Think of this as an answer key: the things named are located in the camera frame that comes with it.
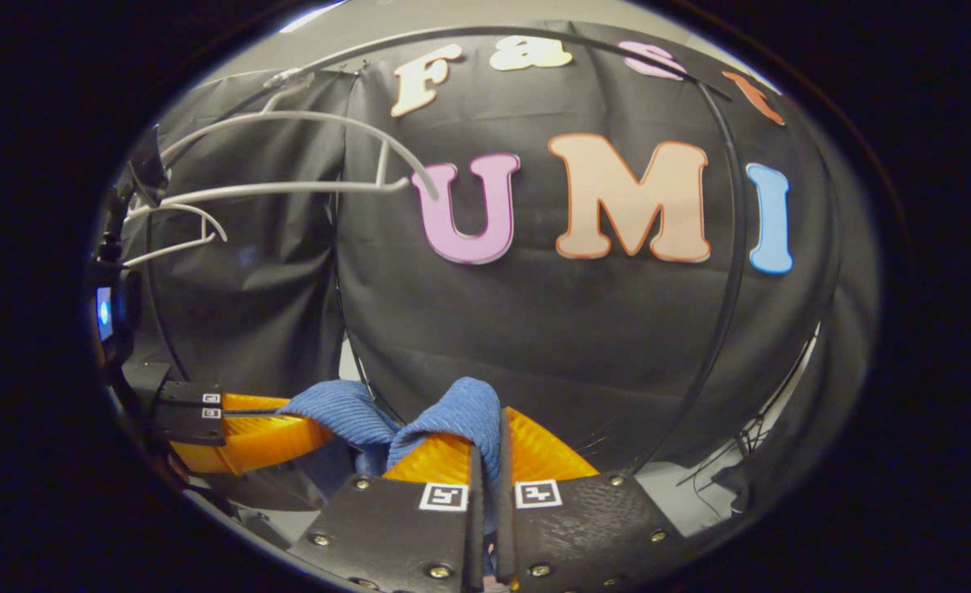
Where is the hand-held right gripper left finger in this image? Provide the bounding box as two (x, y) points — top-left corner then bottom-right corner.
(286, 431), (486, 593)

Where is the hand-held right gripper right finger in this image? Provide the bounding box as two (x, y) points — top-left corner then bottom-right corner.
(495, 406), (688, 593)

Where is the blue ribbed shirt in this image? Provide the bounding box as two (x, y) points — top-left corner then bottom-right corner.
(275, 376), (504, 503)

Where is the white plastic hanger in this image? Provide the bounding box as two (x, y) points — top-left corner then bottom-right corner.
(121, 203), (230, 269)

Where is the white hanger with taped hook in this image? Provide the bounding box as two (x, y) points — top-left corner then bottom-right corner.
(158, 69), (441, 208)

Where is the black floor cable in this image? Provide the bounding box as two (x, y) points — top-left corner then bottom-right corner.
(676, 325), (819, 516)

